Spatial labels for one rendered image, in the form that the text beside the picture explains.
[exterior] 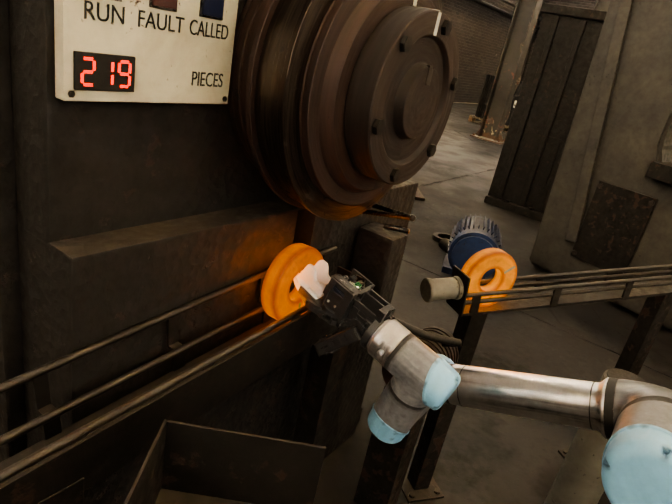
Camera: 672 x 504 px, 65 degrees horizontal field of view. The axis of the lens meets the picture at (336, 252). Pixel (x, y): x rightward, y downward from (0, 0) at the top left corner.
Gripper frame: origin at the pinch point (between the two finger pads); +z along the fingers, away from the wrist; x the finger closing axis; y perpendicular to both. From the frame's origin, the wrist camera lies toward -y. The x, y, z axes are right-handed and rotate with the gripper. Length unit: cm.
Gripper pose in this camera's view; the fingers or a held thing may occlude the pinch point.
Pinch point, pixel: (295, 274)
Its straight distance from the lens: 100.6
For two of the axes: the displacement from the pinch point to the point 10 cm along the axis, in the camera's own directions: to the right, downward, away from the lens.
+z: -7.2, -5.8, 3.8
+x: -5.8, 2.0, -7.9
